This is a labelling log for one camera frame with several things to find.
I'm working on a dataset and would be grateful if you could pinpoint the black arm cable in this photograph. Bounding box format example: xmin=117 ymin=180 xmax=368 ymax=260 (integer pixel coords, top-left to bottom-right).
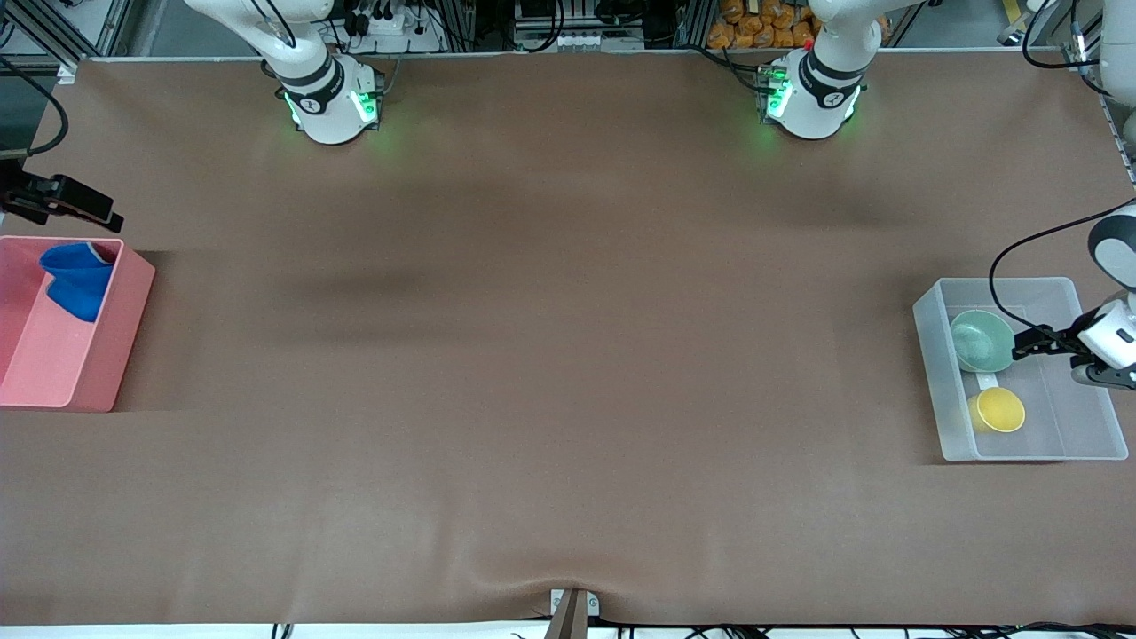
xmin=988 ymin=201 xmax=1136 ymax=335
xmin=0 ymin=55 xmax=69 ymax=159

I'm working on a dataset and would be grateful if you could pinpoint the white connector block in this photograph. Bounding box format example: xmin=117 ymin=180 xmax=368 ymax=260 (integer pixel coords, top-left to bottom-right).
xmin=554 ymin=30 xmax=636 ymax=51

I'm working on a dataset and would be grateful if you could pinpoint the yellow plastic cup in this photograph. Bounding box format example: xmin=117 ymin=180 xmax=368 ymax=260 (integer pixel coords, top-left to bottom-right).
xmin=968 ymin=387 xmax=1027 ymax=436

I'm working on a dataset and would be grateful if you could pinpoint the clear plastic bin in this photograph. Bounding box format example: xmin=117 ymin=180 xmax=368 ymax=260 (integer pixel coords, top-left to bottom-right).
xmin=912 ymin=277 xmax=1130 ymax=463

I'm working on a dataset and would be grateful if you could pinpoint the pale green bowl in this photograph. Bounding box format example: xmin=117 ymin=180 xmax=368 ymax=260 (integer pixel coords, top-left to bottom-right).
xmin=950 ymin=308 xmax=1016 ymax=374

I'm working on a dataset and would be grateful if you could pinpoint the metal table clamp bracket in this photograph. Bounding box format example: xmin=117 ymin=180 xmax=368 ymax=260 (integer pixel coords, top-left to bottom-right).
xmin=544 ymin=588 xmax=601 ymax=639

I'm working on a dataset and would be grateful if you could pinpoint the pink plastic bin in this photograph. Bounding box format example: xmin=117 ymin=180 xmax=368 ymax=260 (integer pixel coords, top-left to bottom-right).
xmin=0 ymin=235 xmax=156 ymax=414

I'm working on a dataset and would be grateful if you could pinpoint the blue cloth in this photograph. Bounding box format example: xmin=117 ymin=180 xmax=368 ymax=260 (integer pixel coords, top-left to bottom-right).
xmin=39 ymin=242 xmax=118 ymax=323

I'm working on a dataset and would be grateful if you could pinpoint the orange snack pile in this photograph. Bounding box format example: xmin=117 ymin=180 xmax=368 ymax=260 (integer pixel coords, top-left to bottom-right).
xmin=707 ymin=0 xmax=822 ymax=51

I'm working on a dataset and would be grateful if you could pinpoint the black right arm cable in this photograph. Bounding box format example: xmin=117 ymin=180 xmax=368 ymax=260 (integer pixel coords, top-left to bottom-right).
xmin=0 ymin=55 xmax=69 ymax=159

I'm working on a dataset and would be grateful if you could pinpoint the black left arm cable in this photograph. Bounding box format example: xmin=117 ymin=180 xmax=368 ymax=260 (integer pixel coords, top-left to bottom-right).
xmin=988 ymin=201 xmax=1136 ymax=335

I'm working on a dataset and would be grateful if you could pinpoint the brown table mat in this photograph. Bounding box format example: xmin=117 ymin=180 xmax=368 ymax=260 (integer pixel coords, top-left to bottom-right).
xmin=0 ymin=51 xmax=1136 ymax=627

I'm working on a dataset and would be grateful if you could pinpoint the white power strip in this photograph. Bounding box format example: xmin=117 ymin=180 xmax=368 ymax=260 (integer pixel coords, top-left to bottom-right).
xmin=342 ymin=0 xmax=447 ymax=54

